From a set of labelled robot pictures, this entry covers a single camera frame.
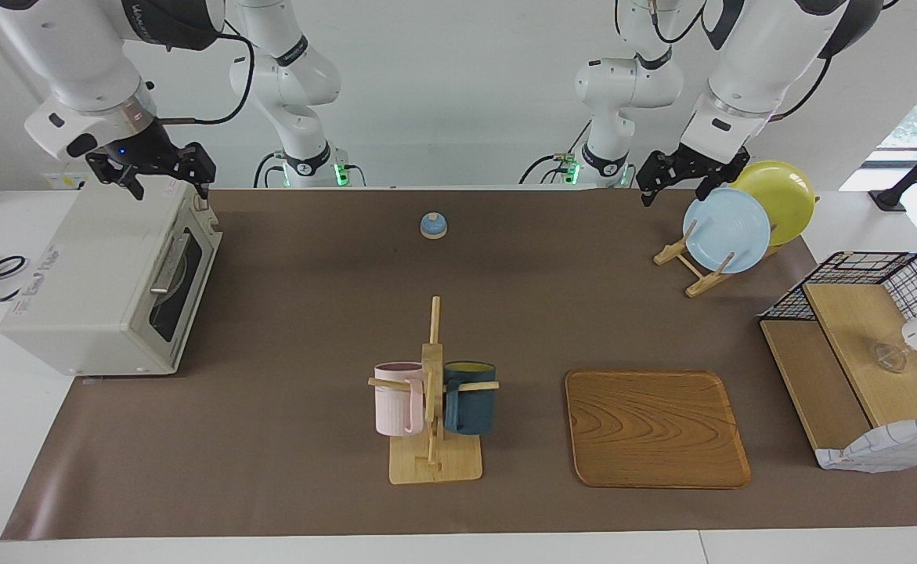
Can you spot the wooden stepped shelf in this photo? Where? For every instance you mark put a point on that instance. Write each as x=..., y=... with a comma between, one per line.
x=857, y=329

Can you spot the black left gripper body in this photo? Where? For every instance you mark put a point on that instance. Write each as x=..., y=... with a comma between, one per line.
x=685, y=164

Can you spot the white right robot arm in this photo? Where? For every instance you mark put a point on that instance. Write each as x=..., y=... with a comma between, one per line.
x=74, y=70

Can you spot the dark blue mug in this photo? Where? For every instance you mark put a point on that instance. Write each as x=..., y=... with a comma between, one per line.
x=470, y=403

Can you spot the pink mug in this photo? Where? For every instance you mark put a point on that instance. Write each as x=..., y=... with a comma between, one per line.
x=397, y=403

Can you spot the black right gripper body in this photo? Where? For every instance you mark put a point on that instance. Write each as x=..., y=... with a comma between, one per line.
x=153, y=157

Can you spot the light blue plate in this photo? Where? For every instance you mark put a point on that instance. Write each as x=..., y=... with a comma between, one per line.
x=728, y=231

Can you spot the white checked cloth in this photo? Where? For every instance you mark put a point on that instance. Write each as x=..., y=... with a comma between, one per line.
x=889, y=450

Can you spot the brown table mat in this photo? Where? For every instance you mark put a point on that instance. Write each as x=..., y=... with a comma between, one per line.
x=333, y=392

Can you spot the black angled stand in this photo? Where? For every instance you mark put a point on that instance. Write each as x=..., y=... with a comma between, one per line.
x=916, y=168

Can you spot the white power socket box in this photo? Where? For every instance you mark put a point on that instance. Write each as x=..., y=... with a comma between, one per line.
x=63, y=181

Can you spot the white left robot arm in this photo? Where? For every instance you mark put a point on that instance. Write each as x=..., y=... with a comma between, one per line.
x=748, y=63

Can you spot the wooden mug rack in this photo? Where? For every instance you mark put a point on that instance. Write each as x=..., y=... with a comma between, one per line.
x=435, y=466

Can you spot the yellow plate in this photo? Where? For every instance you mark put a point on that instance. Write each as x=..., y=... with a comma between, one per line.
x=787, y=196

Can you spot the beige toaster oven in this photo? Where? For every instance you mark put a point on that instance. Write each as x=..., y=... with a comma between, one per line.
x=90, y=282

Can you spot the wooden plate rack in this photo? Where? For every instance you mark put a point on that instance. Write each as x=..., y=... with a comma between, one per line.
x=701, y=283

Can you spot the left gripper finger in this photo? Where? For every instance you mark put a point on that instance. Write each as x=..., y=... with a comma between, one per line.
x=712, y=186
x=646, y=192

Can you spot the brown wooden tray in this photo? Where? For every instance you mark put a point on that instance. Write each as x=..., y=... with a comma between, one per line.
x=654, y=427

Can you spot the small blue call bell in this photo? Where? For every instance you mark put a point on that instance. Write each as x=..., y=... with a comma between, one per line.
x=434, y=227

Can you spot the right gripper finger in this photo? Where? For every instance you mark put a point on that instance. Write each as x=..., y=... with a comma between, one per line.
x=134, y=188
x=201, y=186

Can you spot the small clear glass object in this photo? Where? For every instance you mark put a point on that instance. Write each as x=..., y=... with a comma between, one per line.
x=890, y=357

